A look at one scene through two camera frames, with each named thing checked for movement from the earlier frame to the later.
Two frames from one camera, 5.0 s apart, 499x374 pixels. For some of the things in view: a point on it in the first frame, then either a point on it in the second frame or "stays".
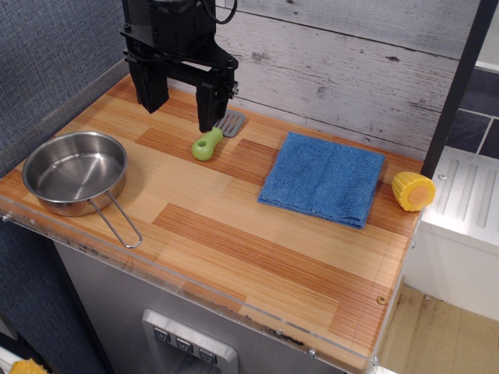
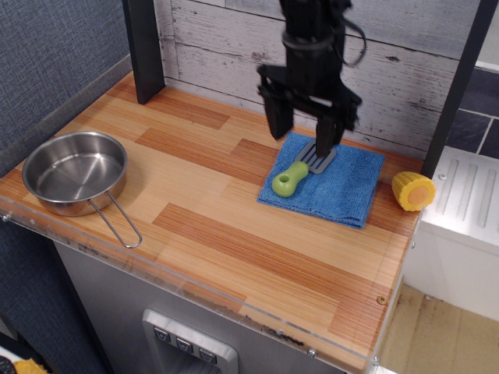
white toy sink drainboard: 454,254 stays
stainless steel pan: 67,171 stays
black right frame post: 460,86 stays
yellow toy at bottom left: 28,366 stays
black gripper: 178,37 → 313,40
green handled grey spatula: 203,148 → 284,185
